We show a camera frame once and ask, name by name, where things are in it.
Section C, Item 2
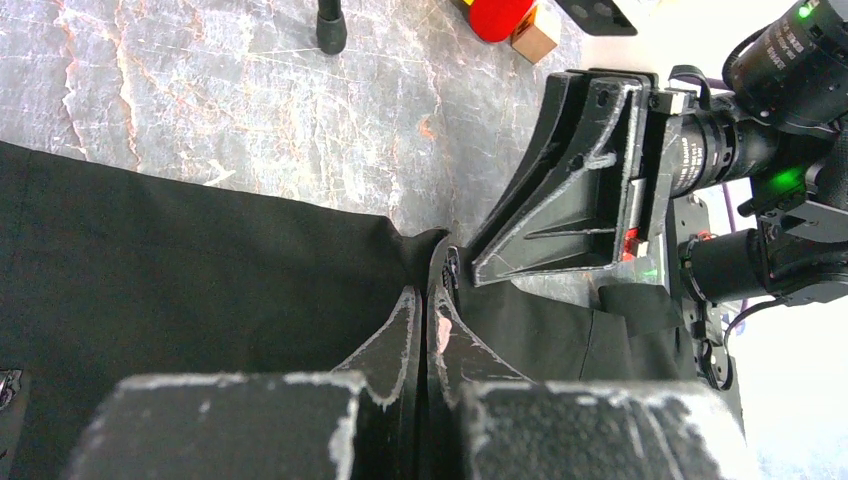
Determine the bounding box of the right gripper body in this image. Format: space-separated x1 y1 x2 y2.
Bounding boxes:
638 66 783 241

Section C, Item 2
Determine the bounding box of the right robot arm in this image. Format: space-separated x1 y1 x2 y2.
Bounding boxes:
469 1 847 391

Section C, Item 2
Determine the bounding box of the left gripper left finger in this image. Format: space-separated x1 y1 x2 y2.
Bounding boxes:
332 286 422 479

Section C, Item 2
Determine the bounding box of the yellow red toy block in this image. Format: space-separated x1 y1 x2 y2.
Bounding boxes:
452 0 563 64

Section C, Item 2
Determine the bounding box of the black tripod stand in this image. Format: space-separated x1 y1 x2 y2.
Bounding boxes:
315 0 347 56

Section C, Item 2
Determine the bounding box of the black zip jacket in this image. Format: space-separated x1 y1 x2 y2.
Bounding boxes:
1 143 696 479

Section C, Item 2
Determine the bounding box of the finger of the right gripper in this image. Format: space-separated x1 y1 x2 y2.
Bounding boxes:
468 70 597 249
468 76 650 286

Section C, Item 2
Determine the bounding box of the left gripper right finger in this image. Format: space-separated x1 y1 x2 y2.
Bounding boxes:
426 285 531 479

